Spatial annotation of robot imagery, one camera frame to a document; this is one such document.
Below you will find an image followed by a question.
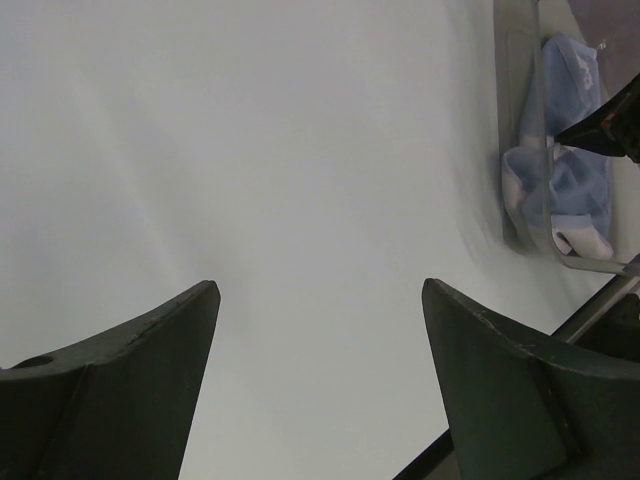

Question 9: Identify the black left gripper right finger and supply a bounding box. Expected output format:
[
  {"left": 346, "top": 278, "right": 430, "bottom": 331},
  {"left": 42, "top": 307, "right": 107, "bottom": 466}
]
[{"left": 422, "top": 279, "right": 639, "bottom": 479}]

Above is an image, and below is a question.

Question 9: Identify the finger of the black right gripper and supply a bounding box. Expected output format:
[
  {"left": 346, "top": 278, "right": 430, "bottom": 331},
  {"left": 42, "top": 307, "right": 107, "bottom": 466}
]
[{"left": 554, "top": 75, "right": 640, "bottom": 163}]

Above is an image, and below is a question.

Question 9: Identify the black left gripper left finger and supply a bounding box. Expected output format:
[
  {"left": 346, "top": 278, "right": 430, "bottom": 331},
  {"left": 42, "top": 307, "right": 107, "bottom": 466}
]
[{"left": 1, "top": 281, "right": 220, "bottom": 479}]

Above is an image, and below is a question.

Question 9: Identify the light blue towel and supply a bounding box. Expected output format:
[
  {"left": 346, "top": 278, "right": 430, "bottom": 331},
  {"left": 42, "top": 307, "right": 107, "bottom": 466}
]
[{"left": 501, "top": 32, "right": 614, "bottom": 260}]

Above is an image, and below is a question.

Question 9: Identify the clear plastic bin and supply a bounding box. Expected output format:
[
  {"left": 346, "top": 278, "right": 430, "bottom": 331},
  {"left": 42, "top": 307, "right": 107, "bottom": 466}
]
[{"left": 493, "top": 1, "right": 639, "bottom": 276}]

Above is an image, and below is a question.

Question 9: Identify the aluminium rail frame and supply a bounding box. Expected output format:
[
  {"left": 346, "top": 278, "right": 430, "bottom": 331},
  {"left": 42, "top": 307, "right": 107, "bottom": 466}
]
[{"left": 551, "top": 255, "right": 639, "bottom": 344}]

